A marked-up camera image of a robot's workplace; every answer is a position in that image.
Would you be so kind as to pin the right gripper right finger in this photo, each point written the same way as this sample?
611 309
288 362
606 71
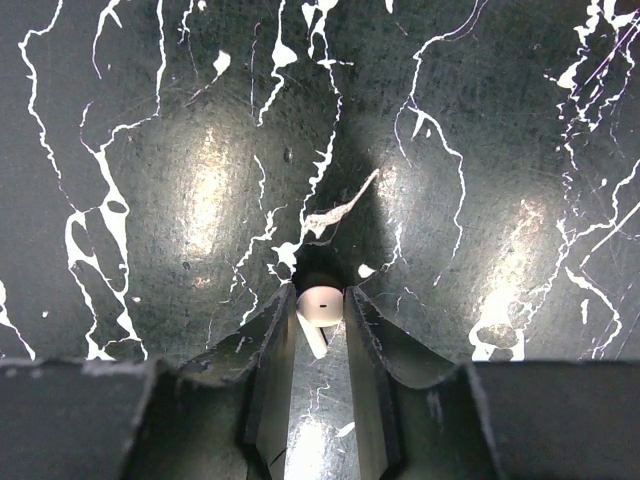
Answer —
420 416

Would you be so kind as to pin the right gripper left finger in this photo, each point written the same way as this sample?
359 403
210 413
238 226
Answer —
221 415

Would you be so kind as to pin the white earbud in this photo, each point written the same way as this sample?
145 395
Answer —
319 307

